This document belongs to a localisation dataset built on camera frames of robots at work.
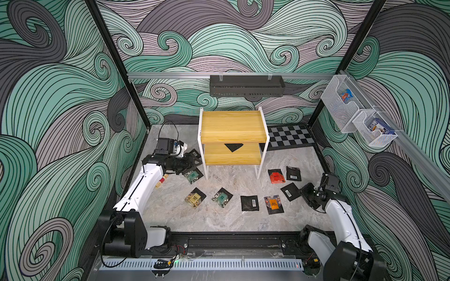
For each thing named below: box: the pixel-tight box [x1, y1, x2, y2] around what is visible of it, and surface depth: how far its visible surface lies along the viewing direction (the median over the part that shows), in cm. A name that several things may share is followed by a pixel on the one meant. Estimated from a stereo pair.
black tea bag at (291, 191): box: [280, 182, 302, 202], surface depth 92 cm
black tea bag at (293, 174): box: [285, 166, 302, 182], surface depth 99 cm
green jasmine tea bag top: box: [211, 187, 234, 208], surface depth 89 cm
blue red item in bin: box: [341, 88, 354, 104], surface depth 85 cm
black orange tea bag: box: [263, 194, 285, 215], surface depth 87 cm
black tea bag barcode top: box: [240, 194, 259, 212], surface depth 87 cm
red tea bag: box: [267, 168, 286, 185], surface depth 97 cm
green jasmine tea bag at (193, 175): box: [181, 167, 204, 185], surface depth 97 cm
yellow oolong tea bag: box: [184, 186, 207, 209], surface depth 89 cm
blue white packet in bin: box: [367, 117, 396, 135], surface depth 67 cm
